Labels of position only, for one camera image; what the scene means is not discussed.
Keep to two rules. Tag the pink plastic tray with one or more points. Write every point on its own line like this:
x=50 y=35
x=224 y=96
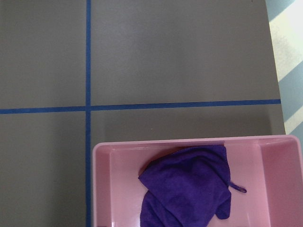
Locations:
x=270 y=168

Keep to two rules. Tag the purple microfiber cloth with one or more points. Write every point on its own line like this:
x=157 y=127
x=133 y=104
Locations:
x=187 y=188

